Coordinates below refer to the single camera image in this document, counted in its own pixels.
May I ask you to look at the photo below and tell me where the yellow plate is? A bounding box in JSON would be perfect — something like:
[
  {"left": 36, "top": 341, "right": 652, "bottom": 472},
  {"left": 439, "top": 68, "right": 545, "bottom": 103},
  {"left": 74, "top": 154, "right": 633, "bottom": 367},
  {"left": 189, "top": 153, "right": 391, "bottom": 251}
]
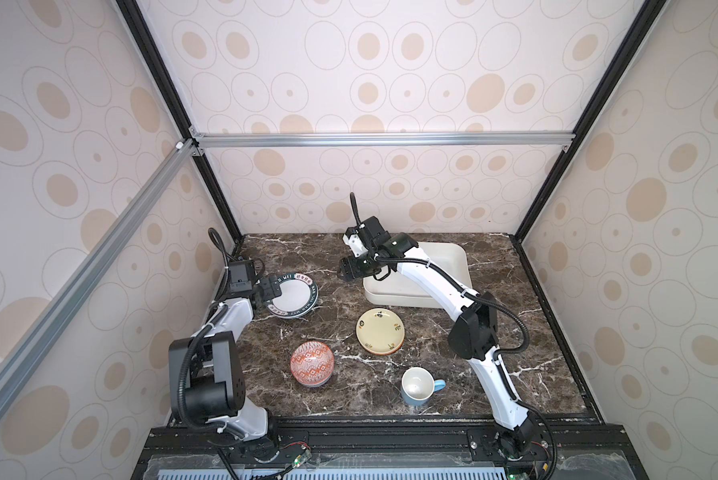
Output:
[{"left": 355, "top": 308, "right": 405, "bottom": 356}]

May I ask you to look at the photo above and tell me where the green rim white plate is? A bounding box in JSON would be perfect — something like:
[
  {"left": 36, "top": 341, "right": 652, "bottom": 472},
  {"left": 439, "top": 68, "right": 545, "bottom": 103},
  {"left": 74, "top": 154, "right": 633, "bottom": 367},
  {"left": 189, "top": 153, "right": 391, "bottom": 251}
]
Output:
[{"left": 266, "top": 273, "right": 318, "bottom": 319}]

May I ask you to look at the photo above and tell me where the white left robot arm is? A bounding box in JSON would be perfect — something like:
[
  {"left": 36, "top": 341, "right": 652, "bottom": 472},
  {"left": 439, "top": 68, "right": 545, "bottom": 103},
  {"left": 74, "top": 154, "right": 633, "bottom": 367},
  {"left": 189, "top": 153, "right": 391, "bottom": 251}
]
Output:
[{"left": 168, "top": 275, "right": 282, "bottom": 442}]

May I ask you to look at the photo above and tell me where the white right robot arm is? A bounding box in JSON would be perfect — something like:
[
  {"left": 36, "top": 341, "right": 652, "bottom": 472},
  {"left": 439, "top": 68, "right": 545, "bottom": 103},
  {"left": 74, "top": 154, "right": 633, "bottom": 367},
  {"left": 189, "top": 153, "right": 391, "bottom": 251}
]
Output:
[{"left": 339, "top": 224, "right": 538, "bottom": 460}]

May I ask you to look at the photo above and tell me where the black corner frame post right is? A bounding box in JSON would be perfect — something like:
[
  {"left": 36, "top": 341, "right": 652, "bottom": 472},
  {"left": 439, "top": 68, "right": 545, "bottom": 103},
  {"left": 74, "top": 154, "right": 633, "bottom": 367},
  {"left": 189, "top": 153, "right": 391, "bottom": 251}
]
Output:
[{"left": 511, "top": 0, "right": 668, "bottom": 244}]

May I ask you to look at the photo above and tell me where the silver aluminium rail left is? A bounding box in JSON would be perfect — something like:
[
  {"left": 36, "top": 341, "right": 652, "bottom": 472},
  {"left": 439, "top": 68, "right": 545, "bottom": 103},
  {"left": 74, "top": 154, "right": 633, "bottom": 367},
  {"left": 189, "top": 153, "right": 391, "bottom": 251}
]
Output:
[{"left": 0, "top": 139, "right": 199, "bottom": 450}]

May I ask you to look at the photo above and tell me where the black corner frame post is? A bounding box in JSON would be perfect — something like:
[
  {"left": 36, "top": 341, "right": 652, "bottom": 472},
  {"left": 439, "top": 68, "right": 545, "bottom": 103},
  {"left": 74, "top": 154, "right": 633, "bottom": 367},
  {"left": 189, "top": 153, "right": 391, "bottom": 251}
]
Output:
[
  {"left": 115, "top": 0, "right": 245, "bottom": 245},
  {"left": 511, "top": 0, "right": 668, "bottom": 244}
]

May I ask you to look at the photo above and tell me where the silver aluminium rail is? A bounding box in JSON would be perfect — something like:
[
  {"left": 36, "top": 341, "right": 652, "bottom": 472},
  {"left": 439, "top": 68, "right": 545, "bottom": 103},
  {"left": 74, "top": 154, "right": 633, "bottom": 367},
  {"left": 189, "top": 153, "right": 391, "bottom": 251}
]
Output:
[
  {"left": 195, "top": 131, "right": 575, "bottom": 149},
  {"left": 0, "top": 139, "right": 199, "bottom": 450}
]

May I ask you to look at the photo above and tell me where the black corner frame post left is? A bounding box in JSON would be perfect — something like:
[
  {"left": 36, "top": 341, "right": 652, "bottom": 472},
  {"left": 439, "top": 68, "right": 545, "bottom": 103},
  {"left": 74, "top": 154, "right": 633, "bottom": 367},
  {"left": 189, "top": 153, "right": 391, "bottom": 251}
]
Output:
[{"left": 115, "top": 0, "right": 245, "bottom": 245}]

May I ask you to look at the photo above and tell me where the blue mug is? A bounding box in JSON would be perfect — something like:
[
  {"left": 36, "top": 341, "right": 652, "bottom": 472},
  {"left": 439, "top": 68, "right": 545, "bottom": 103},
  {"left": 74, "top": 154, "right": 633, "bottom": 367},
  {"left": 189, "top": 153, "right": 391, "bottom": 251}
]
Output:
[{"left": 401, "top": 367, "right": 446, "bottom": 407}]

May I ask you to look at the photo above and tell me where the red patterned bowl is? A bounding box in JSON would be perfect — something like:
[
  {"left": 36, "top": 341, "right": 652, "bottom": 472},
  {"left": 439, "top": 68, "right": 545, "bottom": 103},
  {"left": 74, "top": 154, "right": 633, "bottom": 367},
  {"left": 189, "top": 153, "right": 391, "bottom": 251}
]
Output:
[{"left": 290, "top": 341, "right": 335, "bottom": 388}]

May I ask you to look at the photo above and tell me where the silver aluminium rail back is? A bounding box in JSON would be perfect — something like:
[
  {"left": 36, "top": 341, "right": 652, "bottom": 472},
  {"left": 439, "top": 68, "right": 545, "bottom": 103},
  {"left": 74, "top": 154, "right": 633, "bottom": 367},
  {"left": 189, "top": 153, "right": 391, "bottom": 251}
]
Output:
[{"left": 195, "top": 131, "right": 575, "bottom": 149}]

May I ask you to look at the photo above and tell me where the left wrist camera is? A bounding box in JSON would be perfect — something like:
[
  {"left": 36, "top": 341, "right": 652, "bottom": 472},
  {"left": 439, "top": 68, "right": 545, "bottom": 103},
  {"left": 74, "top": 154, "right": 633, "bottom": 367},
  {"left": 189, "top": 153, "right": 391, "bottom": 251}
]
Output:
[{"left": 224, "top": 259, "right": 259, "bottom": 298}]

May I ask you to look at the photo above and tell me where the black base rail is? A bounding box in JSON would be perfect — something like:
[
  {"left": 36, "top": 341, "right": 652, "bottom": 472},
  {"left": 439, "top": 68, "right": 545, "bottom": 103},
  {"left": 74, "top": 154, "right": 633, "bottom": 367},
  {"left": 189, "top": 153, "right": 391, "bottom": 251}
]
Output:
[{"left": 132, "top": 419, "right": 647, "bottom": 479}]

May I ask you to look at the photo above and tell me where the white plastic bin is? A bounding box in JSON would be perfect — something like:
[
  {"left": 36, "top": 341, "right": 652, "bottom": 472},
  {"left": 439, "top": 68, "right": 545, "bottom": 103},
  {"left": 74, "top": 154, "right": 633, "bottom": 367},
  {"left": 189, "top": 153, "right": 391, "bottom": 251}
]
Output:
[{"left": 363, "top": 241, "right": 473, "bottom": 310}]

